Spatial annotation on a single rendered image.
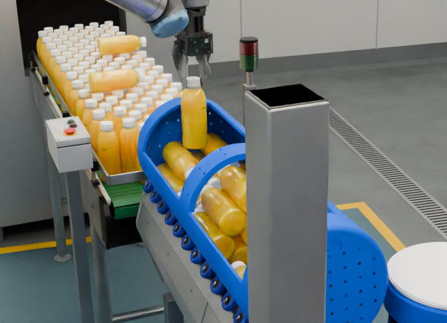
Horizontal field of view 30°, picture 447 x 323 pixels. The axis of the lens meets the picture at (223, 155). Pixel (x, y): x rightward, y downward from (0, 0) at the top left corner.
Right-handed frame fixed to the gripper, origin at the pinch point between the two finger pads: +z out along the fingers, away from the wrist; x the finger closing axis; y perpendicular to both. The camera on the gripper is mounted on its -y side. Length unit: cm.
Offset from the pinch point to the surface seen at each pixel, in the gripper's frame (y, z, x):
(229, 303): 53, 34, -10
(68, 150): -25.9, 23.6, -30.4
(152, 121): -6.1, 11.5, -9.9
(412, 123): -261, 129, 234
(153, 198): -6.7, 34.3, -10.8
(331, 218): 73, 8, 4
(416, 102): -298, 129, 259
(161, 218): -0.2, 37.7, -10.7
